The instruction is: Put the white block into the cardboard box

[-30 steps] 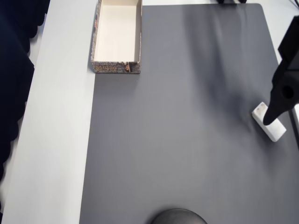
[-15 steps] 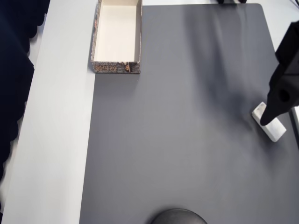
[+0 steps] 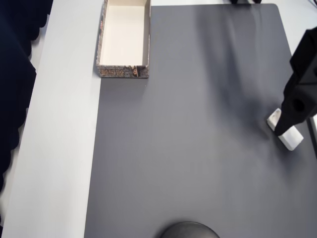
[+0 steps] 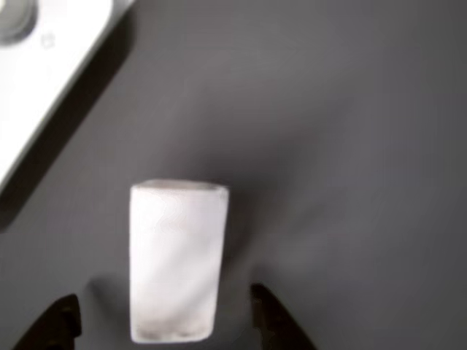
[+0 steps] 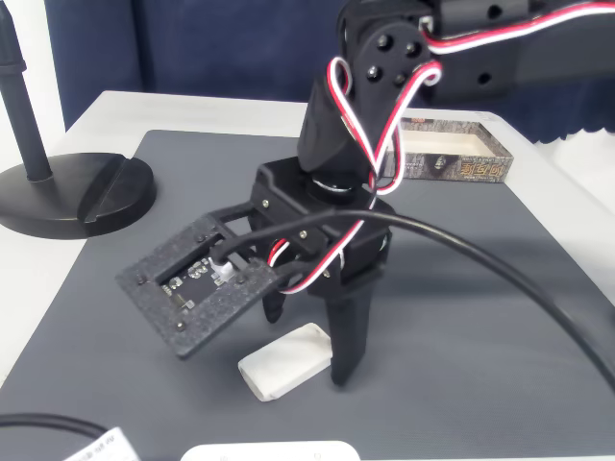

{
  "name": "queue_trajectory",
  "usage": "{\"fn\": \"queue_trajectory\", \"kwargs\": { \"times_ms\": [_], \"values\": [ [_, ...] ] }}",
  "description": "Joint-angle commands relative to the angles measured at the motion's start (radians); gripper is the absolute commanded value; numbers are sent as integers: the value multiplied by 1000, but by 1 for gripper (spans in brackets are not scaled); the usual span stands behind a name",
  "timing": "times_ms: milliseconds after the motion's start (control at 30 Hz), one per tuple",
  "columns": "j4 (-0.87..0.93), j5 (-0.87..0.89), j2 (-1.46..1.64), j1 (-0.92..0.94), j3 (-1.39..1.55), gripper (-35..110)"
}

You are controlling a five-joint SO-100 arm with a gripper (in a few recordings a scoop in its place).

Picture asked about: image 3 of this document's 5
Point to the dark blue partition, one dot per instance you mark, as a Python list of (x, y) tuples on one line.
[(12, 74)]

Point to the patterned cardboard box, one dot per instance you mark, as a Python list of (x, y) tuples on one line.
[(123, 37)]

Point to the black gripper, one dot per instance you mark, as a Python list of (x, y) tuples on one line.
[(295, 107)]

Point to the white rectangular block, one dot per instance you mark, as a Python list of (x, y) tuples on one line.
[(291, 138)]

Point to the gray desk mat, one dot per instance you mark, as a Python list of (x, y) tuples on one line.
[(185, 136)]

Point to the black round object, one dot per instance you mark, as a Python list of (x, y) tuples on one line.
[(189, 230)]

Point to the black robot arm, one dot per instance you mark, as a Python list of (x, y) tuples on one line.
[(234, 1)]

